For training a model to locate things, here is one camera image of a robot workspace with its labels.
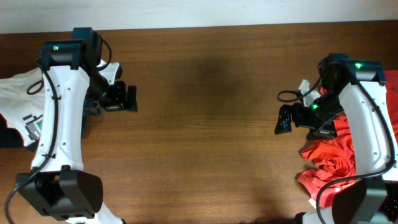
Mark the red printed t-shirt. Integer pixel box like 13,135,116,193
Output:
297,70,397,208

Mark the white t-shirt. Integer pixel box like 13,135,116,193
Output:
0,58,123,148

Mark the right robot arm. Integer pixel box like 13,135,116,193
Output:
274,53,397,223

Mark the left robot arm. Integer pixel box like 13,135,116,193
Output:
12,39,137,223

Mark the folded black clothes stack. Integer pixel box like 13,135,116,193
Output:
1,116,39,152

